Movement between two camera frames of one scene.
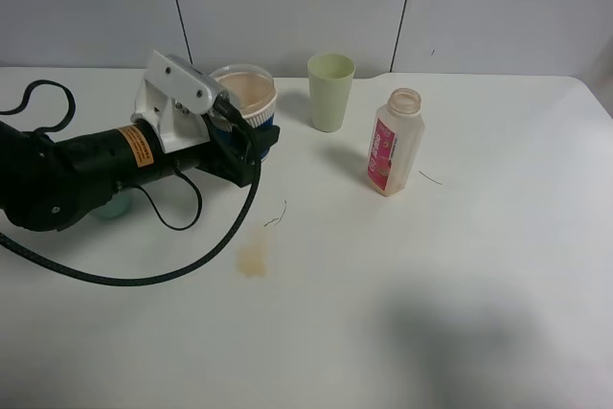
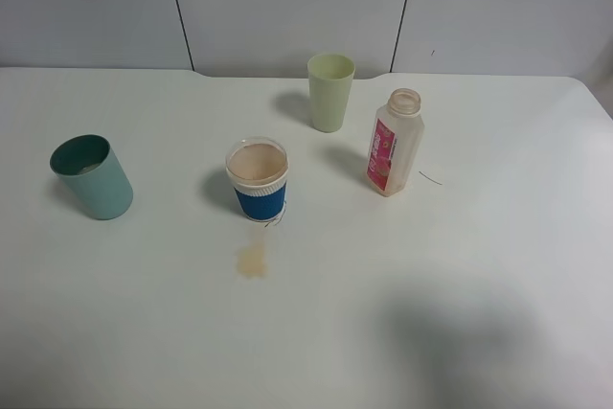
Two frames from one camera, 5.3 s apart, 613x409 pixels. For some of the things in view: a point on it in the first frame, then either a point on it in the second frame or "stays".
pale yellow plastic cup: [329, 81] stays
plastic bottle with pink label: [397, 143] stays
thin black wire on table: [429, 177] stays
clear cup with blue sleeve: [253, 92] to [258, 169]
